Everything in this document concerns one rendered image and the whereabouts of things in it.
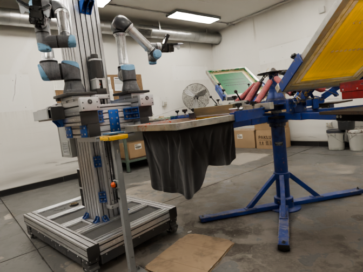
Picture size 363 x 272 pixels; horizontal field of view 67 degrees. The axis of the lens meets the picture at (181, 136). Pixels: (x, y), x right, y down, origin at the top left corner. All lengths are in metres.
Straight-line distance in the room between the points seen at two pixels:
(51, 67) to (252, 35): 5.56
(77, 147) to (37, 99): 2.99
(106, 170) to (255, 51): 5.33
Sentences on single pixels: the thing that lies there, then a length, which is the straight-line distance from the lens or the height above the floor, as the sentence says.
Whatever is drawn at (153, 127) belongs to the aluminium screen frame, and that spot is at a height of 0.97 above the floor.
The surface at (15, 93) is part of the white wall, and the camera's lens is 5.36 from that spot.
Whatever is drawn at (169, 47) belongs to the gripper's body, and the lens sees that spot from 2.68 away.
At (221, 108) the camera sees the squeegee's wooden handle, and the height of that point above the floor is 1.04.
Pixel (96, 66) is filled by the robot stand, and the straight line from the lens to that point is 2.32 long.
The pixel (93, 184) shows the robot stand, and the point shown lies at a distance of 2.40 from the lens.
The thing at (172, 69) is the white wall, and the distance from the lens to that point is 6.81.
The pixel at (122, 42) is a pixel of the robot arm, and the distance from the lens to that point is 2.57.
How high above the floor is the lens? 1.06
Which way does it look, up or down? 5 degrees down
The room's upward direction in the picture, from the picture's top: 7 degrees counter-clockwise
